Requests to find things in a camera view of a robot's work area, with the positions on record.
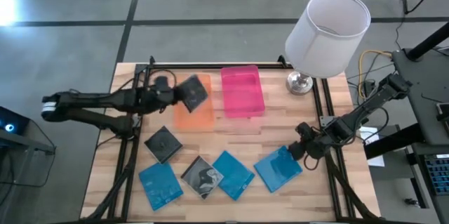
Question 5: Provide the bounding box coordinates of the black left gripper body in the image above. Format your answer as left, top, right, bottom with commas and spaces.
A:
149, 84, 177, 114

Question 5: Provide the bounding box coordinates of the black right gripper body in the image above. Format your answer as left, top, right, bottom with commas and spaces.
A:
303, 131, 329, 160

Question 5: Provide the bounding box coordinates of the plain black jewel case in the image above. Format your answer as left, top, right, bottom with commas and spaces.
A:
143, 125, 184, 165
177, 74, 210, 114

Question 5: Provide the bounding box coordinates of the jewel case with grey photo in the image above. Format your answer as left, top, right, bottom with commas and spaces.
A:
180, 155, 225, 200

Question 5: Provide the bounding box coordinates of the blue jewel case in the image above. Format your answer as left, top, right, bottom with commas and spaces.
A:
211, 150, 256, 202
253, 145, 303, 194
138, 162, 185, 212

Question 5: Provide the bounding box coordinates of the orange translucent tray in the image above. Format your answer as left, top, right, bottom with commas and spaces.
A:
173, 72, 215, 130

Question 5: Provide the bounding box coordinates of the grey metal mounting plate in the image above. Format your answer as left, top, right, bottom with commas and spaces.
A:
319, 115, 338, 129

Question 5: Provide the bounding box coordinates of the white paper sheet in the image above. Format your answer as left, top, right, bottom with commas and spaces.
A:
359, 126, 386, 168

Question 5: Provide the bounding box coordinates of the pink translucent bin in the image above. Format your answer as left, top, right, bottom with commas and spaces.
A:
220, 65, 267, 119

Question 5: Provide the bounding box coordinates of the white shade table lamp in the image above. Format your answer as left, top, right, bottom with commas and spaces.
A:
284, 0, 372, 95

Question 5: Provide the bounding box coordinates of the grey side table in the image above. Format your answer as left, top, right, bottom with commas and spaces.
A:
391, 46, 449, 147

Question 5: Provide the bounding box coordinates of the blue key panel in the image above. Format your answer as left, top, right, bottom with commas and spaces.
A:
424, 153, 449, 197

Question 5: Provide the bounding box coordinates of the black diagonal pole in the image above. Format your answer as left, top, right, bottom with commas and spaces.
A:
406, 22, 449, 60

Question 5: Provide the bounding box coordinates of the dark device with blue light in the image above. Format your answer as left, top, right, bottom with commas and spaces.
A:
0, 106, 31, 140

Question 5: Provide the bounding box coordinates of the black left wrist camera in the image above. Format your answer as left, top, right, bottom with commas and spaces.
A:
154, 75, 172, 91

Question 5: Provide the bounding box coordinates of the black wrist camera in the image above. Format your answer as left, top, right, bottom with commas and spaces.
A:
154, 75, 172, 91
295, 121, 316, 140

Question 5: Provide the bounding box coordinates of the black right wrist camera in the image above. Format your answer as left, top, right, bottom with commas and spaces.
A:
295, 121, 316, 140

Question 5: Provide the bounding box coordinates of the black aluminium table frame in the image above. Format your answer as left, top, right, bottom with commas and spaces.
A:
83, 55, 383, 224

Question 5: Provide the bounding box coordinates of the yellow cable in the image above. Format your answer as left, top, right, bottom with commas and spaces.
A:
357, 49, 393, 100

